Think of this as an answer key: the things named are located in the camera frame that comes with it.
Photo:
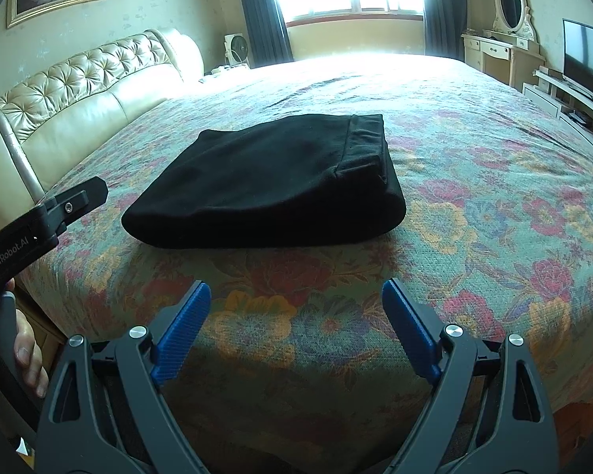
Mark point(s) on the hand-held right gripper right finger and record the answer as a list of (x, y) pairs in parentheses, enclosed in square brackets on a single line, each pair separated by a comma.
[(407, 326)]

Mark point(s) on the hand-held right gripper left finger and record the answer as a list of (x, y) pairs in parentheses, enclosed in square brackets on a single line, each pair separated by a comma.
[(185, 326)]

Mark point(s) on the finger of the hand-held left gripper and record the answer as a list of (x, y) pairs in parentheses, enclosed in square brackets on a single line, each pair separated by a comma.
[(79, 197)]

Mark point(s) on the black pants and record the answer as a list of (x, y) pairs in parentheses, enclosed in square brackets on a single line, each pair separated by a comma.
[(267, 182)]

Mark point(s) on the person's left hand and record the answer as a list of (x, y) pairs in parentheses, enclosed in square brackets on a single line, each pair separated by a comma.
[(29, 355)]

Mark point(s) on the cream tufted leather headboard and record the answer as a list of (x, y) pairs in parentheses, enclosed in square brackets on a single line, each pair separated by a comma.
[(79, 94)]

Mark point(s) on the floral bedspread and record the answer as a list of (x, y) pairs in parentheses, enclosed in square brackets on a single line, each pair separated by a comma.
[(474, 217)]

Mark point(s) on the white box fan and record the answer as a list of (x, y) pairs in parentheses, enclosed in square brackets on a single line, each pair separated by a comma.
[(236, 50)]

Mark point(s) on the dark blue curtain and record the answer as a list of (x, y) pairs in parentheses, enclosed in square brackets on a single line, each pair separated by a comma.
[(442, 10), (262, 10)]

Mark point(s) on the white television stand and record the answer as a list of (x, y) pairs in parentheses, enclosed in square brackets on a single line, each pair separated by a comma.
[(558, 101)]

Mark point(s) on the cream dressing table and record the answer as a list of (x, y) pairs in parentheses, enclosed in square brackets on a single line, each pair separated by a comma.
[(499, 54)]

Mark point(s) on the flat screen television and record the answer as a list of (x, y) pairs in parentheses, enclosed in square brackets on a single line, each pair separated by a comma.
[(585, 54)]

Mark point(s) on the oval vanity mirror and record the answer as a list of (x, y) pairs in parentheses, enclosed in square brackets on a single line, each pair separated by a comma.
[(511, 2)]

